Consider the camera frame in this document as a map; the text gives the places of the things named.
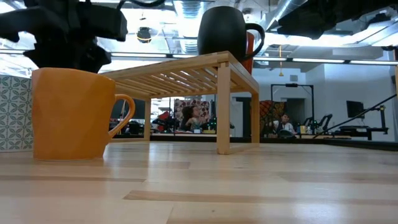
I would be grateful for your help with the black metal table frame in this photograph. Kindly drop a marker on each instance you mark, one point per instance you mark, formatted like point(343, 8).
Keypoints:
point(342, 142)

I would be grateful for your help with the person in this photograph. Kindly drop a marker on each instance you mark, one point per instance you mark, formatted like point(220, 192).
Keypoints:
point(283, 126)
point(193, 119)

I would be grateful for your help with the orange faceted mug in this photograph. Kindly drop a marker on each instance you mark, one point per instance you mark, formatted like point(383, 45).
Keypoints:
point(71, 115)

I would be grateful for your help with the black mug red inside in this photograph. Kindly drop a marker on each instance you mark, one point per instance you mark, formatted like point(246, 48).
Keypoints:
point(222, 31)

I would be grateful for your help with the yellow hanging pendant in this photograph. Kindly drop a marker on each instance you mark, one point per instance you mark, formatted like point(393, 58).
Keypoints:
point(280, 73)

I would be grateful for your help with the black rectangular frame stand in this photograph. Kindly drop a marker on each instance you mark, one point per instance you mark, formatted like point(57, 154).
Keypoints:
point(292, 85)

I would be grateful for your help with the ribbed ceiling duct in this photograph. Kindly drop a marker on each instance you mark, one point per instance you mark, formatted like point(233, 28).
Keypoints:
point(189, 9)

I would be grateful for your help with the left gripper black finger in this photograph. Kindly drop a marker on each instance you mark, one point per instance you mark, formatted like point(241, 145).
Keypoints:
point(49, 56)
point(84, 56)

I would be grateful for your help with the orange patterned partition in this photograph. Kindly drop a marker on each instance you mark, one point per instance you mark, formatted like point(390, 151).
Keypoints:
point(269, 110)

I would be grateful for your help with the long ceiling light strip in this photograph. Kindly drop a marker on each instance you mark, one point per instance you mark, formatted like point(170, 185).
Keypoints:
point(317, 60)
point(140, 55)

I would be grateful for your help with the red black background machine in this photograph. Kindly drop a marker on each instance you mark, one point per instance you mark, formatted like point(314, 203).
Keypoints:
point(163, 117)

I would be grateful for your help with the black dome ceiling camera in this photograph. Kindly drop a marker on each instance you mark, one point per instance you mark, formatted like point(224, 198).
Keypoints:
point(144, 34)

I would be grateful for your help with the wooden slatted rack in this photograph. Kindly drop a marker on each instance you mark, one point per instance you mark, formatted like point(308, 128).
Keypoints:
point(186, 67)

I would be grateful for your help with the black desk stand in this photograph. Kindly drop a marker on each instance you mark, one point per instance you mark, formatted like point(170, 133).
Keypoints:
point(363, 129)

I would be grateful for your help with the green patterned white mug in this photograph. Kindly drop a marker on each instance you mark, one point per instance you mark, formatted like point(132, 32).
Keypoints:
point(15, 115)

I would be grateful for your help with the black monitor on arm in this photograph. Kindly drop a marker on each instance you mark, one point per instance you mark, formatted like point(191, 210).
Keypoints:
point(354, 109)

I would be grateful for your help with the silver ceiling duct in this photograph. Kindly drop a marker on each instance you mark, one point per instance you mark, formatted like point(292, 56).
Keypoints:
point(286, 12)

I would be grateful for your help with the red floral partition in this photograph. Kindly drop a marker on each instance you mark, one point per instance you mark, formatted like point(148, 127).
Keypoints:
point(202, 107)

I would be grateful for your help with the black background robot arm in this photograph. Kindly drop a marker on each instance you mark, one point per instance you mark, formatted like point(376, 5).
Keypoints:
point(326, 119)

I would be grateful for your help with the dark background screen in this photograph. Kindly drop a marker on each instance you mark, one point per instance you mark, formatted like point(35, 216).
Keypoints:
point(139, 109)

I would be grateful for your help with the terracotta cup white inside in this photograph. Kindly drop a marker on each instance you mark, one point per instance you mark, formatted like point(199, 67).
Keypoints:
point(250, 43)

